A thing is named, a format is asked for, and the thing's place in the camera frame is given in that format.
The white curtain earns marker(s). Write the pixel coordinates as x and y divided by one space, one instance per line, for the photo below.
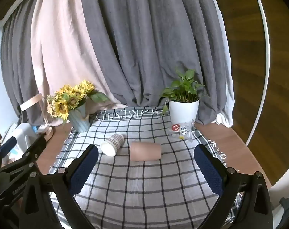
226 88

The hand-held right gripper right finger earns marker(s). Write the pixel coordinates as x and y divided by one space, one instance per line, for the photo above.
209 171

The white hoop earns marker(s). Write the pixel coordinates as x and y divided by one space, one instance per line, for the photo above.
269 52

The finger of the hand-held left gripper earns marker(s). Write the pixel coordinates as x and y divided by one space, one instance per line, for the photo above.
31 151
7 146

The sunflower bouquet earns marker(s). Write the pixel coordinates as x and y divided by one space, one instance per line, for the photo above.
68 95

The grey curtain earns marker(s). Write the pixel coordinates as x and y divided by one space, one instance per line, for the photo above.
18 64
149 40

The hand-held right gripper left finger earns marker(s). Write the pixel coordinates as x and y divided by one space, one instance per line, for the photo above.
83 169

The white plastic box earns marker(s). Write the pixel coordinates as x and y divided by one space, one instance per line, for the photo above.
24 133

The green plant in white pot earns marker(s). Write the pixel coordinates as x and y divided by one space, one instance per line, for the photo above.
183 111

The blue ribbed vase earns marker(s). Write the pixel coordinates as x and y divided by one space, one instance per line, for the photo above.
80 121

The clear plastic bag with stickers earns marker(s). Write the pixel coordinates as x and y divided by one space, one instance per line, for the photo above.
183 130

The wooden desk lamp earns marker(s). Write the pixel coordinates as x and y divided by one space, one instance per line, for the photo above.
30 102

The checked tablecloth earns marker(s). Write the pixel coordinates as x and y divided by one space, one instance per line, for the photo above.
139 190

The white furniture frame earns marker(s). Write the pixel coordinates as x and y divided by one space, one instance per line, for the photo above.
276 192

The white patterned paper cup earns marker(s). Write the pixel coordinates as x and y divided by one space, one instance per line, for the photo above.
112 144

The pink curtain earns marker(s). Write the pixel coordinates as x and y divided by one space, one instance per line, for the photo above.
63 52

